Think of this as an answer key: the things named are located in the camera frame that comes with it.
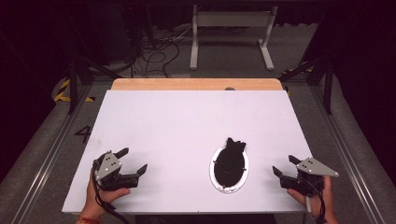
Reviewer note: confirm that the white table board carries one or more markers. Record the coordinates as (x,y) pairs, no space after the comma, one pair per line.
(174,124)

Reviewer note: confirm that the person's right hand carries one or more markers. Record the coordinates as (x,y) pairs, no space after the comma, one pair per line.
(320,205)

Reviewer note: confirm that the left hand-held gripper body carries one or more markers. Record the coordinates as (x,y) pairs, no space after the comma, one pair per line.
(107,166)

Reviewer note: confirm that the white metal desk frame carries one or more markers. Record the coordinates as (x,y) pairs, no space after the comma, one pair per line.
(232,19)

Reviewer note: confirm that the wooden table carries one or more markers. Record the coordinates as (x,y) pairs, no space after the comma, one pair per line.
(186,84)

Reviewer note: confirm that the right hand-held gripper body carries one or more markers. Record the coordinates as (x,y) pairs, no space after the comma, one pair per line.
(313,168)

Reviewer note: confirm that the black metal stand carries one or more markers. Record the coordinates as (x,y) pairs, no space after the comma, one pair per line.
(73,87)
(328,87)

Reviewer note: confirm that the aluminium floor rail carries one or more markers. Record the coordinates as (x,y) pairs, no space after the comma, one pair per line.
(348,161)
(49,161)

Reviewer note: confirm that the person's left hand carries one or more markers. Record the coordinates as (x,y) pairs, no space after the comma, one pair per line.
(99,200)

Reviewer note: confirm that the yellow black hazard tape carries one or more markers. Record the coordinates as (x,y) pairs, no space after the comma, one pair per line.
(292,70)
(60,93)

